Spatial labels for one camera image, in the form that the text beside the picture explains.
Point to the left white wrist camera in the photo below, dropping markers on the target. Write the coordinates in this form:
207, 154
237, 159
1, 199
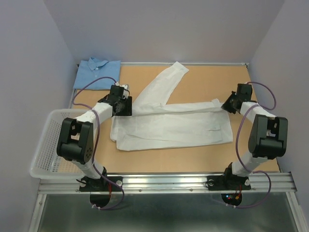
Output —
125, 86

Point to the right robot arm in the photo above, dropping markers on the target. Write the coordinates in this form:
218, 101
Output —
267, 139

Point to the white plastic basket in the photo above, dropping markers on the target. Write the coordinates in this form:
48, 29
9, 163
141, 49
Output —
46, 163

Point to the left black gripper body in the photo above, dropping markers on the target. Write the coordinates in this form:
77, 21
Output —
126, 107

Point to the aluminium mounting rail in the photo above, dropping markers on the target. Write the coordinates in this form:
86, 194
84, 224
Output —
162, 184

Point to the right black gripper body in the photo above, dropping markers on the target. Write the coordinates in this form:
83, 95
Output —
229, 104

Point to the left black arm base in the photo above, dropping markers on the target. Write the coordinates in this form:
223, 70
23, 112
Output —
101, 190

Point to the white long sleeve shirt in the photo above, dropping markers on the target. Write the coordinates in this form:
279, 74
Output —
155, 124

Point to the folded blue shirt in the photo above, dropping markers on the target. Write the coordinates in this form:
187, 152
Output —
92, 69

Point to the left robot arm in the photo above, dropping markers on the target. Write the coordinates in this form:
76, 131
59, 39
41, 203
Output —
78, 136

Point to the metal front panel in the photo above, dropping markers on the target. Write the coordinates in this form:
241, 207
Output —
169, 213

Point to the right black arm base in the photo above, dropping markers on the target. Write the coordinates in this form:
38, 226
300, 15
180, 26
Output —
231, 187

